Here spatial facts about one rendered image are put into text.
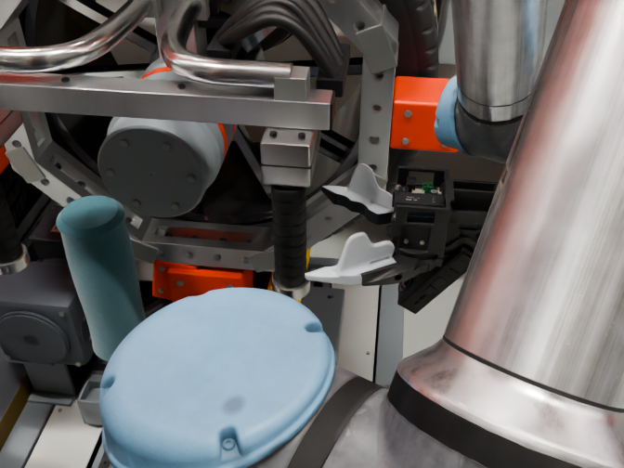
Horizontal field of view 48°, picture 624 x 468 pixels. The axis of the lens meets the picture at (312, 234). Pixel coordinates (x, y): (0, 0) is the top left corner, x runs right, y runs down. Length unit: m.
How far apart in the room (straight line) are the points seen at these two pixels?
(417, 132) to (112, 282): 0.46
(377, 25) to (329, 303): 0.82
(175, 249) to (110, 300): 0.14
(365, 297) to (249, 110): 1.12
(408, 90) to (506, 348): 0.65
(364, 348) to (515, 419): 1.36
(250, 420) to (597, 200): 0.17
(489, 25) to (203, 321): 0.33
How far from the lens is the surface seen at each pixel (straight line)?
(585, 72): 0.31
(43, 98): 0.76
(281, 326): 0.35
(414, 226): 0.69
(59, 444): 1.56
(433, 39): 0.95
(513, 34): 0.58
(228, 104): 0.69
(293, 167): 0.68
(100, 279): 0.99
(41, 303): 1.37
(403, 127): 0.90
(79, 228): 0.95
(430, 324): 1.82
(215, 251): 1.07
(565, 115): 0.31
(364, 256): 0.69
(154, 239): 1.10
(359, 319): 1.70
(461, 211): 0.70
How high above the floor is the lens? 1.30
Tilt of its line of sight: 39 degrees down
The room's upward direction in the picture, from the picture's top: straight up
